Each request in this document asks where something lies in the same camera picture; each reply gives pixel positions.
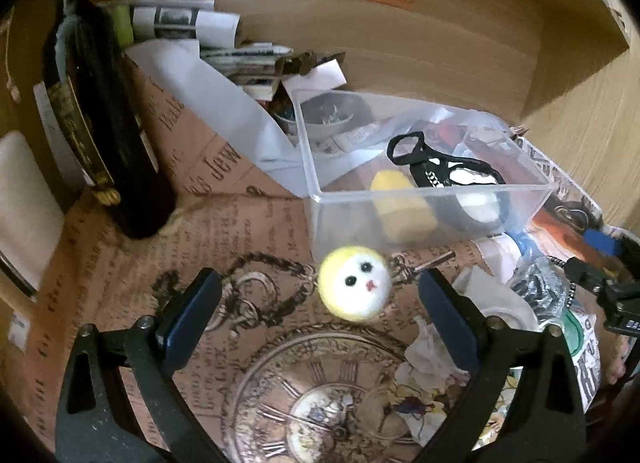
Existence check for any silver plastic item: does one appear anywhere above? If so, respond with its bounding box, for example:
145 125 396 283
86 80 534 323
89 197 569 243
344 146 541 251
508 253 575 322

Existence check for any yellow white plush toy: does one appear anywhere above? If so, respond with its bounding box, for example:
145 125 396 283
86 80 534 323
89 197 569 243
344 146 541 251
317 246 393 322

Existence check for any white cloth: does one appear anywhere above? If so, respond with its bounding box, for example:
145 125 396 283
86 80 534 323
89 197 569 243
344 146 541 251
387 316 470 446

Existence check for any clear plastic bin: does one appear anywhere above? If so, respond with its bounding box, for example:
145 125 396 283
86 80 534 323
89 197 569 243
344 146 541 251
292 90 553 261

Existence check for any dark wine bottle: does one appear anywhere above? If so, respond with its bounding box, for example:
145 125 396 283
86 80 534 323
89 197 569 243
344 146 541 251
42 0 177 239

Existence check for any small white cardboard box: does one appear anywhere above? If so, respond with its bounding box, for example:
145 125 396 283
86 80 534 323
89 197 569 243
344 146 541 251
283 59 347 94

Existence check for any stack of newspapers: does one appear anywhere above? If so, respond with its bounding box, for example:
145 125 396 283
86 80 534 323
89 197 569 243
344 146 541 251
101 0 293 102

